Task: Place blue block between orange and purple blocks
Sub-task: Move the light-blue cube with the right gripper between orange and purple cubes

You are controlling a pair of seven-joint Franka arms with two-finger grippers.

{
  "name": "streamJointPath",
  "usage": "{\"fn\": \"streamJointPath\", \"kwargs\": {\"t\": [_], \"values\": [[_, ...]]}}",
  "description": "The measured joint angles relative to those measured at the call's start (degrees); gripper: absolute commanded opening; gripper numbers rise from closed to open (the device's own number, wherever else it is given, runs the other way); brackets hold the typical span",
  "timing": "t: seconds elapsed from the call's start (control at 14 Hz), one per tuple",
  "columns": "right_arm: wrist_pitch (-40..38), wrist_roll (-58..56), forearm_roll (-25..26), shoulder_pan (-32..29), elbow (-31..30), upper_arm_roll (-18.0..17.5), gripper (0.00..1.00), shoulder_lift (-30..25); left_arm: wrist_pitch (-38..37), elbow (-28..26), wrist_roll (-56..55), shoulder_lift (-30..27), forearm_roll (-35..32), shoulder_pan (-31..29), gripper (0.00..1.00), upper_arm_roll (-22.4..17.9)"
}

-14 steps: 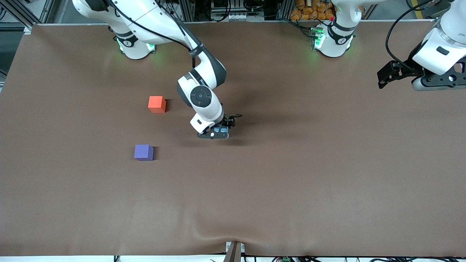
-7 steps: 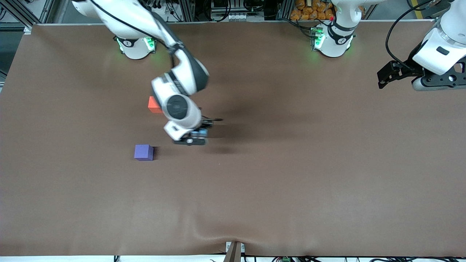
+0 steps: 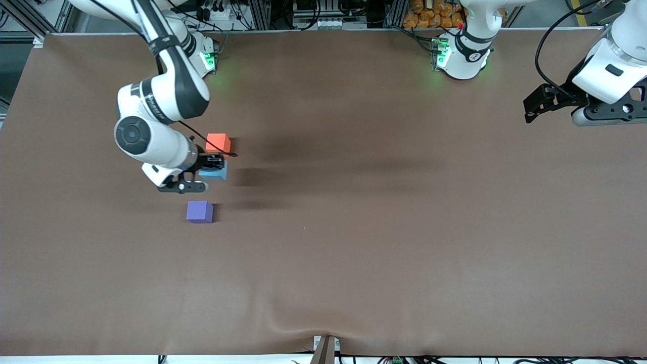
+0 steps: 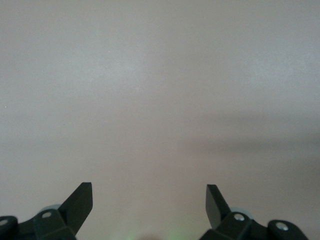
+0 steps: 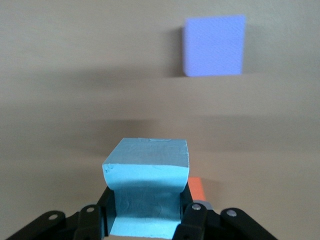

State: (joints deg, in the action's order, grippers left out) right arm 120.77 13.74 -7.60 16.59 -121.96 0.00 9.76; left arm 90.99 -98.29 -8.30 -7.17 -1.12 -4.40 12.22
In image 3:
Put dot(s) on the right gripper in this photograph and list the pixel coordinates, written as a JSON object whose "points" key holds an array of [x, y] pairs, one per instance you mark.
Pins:
{"points": [[206, 162]]}

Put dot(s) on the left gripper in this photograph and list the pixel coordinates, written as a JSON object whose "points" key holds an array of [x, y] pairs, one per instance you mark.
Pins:
{"points": [[565, 93]]}

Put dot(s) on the blue foam block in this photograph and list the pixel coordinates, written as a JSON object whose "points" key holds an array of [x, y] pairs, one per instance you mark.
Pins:
{"points": [[218, 174]]}

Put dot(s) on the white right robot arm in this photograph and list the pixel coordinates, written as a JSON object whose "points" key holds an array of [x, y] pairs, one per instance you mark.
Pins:
{"points": [[156, 144]]}

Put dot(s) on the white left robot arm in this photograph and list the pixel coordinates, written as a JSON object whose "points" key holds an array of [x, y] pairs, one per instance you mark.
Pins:
{"points": [[462, 63]]}

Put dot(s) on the orange foam block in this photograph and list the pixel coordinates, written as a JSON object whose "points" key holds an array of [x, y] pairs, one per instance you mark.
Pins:
{"points": [[216, 141]]}

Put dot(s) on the purple foam block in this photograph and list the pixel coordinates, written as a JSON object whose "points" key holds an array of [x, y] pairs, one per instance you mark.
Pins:
{"points": [[198, 211]]}

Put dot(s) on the bag of orange snacks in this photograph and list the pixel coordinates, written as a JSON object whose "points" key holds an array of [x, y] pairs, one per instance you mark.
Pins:
{"points": [[429, 15]]}

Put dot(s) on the white power strip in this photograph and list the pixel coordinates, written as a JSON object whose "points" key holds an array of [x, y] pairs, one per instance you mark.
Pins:
{"points": [[220, 14]]}

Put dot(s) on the brown table mat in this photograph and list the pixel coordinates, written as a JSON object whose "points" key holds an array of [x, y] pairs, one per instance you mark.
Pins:
{"points": [[323, 273]]}

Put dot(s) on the black device with white sockets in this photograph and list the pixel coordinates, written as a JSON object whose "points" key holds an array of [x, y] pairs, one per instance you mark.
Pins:
{"points": [[323, 23]]}

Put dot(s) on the green terminal connector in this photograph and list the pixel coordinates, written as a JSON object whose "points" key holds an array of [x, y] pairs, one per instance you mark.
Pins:
{"points": [[396, 360]]}

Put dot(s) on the aluminium frame post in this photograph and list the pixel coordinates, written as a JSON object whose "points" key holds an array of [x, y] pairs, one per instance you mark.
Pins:
{"points": [[261, 15]]}

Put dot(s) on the brown camera mount bracket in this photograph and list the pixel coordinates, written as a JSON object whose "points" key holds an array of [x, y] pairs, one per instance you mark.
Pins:
{"points": [[326, 351]]}

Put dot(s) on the aluminium frame strut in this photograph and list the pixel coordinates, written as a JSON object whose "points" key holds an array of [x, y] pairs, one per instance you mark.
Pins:
{"points": [[31, 23]]}

